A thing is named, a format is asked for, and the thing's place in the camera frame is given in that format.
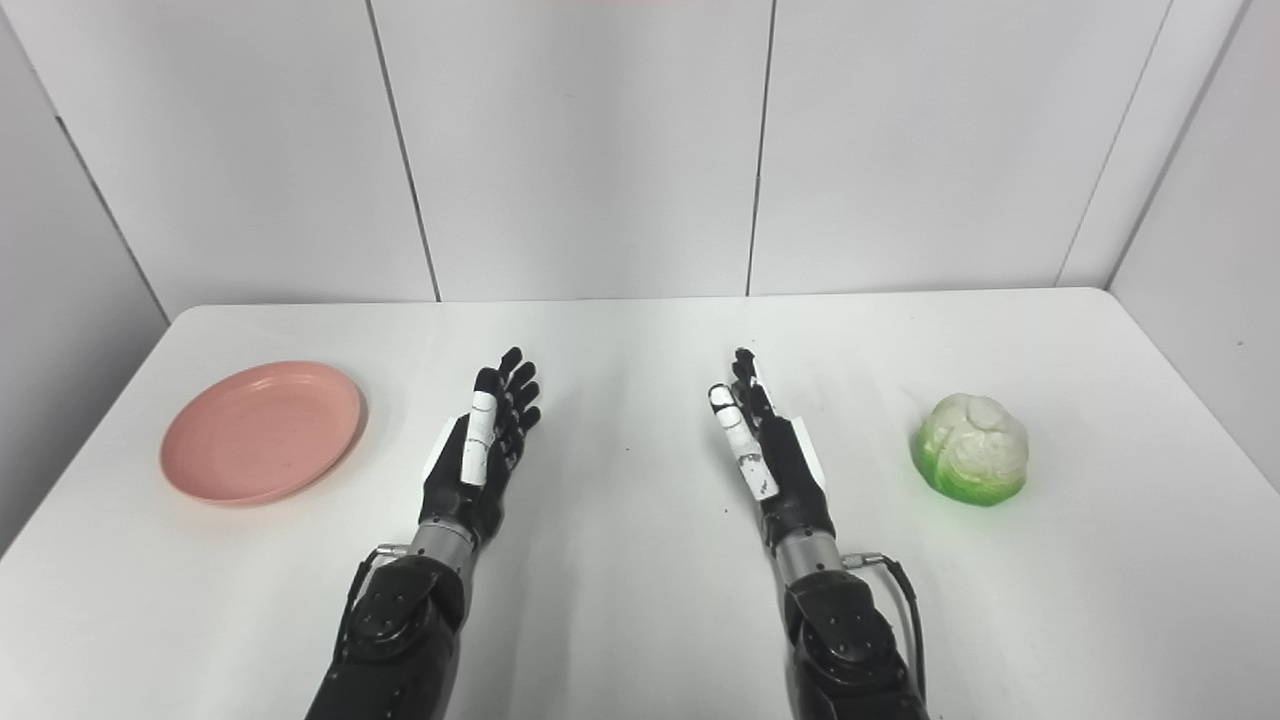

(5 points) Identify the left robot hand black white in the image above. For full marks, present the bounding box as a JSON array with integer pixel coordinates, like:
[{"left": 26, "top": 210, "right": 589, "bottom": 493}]
[{"left": 417, "top": 347, "right": 542, "bottom": 548}]

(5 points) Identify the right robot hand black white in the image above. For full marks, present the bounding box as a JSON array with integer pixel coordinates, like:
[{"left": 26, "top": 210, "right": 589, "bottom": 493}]
[{"left": 708, "top": 347, "right": 835, "bottom": 550}]

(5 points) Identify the green white cabbage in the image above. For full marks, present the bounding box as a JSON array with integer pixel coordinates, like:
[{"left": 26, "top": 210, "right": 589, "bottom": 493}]
[{"left": 910, "top": 393, "right": 1030, "bottom": 507}]

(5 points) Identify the pink plate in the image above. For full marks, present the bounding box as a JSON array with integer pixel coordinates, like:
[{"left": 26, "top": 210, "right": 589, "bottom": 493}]
[{"left": 160, "top": 361, "right": 367, "bottom": 506}]

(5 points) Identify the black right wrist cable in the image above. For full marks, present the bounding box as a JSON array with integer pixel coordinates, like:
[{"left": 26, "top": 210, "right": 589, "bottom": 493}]
[{"left": 842, "top": 552, "right": 928, "bottom": 703}]

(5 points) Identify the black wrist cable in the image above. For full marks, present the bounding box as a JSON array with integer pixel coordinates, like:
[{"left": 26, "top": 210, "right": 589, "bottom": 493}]
[
  {"left": 842, "top": 552, "right": 928, "bottom": 703},
  {"left": 338, "top": 544, "right": 411, "bottom": 656}
]

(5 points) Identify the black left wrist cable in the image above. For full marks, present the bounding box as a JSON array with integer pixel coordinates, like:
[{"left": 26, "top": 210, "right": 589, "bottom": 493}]
[{"left": 338, "top": 544, "right": 411, "bottom": 656}]

